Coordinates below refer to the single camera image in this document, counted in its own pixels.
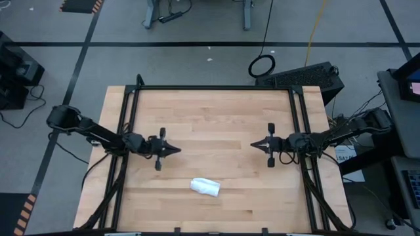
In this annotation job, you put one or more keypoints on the white cloth napkin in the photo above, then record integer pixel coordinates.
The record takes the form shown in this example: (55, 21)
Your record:
(205, 187)

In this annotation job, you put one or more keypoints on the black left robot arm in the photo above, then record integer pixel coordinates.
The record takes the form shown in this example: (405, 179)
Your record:
(95, 131)

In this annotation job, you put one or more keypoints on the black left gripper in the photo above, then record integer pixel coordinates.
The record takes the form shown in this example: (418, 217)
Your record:
(154, 147)

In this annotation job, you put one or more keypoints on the black table frame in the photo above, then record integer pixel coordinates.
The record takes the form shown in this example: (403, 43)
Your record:
(210, 88)

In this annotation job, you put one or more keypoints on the black desk base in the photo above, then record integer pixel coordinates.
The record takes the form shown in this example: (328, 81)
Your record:
(377, 157)

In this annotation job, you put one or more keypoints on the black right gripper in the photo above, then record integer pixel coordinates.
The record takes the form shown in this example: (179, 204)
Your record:
(279, 145)

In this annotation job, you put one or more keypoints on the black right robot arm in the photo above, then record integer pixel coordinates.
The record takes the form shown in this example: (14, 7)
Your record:
(341, 132)

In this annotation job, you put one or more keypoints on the striped hazard mat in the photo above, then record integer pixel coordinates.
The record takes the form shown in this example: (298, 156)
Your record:
(80, 6)
(16, 213)

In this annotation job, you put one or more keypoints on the dark screen monitor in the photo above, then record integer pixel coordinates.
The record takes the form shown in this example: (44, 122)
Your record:
(410, 78)

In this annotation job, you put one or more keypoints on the grey desk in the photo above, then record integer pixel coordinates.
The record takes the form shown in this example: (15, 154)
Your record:
(398, 183)
(400, 114)

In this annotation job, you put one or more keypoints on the laptop keyboard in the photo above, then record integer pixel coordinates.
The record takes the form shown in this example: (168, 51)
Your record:
(414, 190)

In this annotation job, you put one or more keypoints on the black equipment rack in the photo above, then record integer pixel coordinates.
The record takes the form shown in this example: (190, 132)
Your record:
(16, 72)

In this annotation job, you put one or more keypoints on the grey desk leg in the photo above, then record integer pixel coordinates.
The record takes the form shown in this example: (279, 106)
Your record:
(150, 14)
(247, 14)

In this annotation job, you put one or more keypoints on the black power strip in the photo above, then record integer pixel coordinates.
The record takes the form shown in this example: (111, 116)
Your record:
(170, 17)

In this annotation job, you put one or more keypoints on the black caster wheel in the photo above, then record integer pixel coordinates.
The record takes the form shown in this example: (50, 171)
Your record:
(390, 224)

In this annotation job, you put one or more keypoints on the black computer tower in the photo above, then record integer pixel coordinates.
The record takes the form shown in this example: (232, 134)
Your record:
(298, 78)

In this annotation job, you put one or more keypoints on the white paper sheet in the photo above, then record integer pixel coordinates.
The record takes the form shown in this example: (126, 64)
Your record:
(352, 170)

